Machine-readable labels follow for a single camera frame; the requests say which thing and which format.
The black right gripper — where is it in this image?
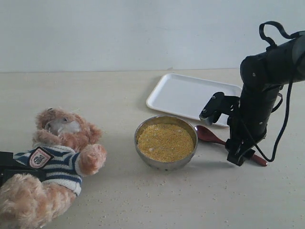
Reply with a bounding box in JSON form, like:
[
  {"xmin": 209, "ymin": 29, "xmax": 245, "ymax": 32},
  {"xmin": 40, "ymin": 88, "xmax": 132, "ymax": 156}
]
[{"xmin": 224, "ymin": 95, "xmax": 266, "ymax": 165}]

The dark red wooden spoon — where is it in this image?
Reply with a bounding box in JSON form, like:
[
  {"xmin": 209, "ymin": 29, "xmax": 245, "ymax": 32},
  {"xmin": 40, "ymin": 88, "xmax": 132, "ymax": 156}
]
[{"xmin": 194, "ymin": 125, "xmax": 268, "ymax": 167}]

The tan teddy bear striped sweater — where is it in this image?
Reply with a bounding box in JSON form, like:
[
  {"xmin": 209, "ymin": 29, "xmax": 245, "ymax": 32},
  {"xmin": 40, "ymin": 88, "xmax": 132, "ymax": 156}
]
[{"xmin": 0, "ymin": 108, "xmax": 107, "ymax": 229}]

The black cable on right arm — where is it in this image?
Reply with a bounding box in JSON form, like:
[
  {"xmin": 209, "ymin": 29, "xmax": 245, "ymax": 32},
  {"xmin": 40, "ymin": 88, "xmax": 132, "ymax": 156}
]
[{"xmin": 235, "ymin": 21, "xmax": 305, "ymax": 162}]

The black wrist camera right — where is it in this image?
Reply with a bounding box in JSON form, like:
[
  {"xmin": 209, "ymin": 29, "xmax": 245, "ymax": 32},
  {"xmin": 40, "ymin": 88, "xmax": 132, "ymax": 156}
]
[{"xmin": 199, "ymin": 92, "xmax": 224, "ymax": 125}]

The white rectangular plastic tray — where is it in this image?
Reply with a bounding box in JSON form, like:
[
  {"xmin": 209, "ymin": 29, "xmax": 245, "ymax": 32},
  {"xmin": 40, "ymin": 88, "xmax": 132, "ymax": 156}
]
[{"xmin": 146, "ymin": 73, "xmax": 242, "ymax": 121}]

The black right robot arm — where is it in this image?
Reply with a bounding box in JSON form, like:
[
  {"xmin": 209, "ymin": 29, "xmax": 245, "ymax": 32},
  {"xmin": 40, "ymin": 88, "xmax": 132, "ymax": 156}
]
[{"xmin": 226, "ymin": 31, "xmax": 305, "ymax": 166}]

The steel bowl of yellow grain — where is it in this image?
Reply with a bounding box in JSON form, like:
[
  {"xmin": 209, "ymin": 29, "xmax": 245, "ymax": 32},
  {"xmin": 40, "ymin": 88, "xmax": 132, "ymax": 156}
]
[{"xmin": 134, "ymin": 115, "xmax": 198, "ymax": 171}]

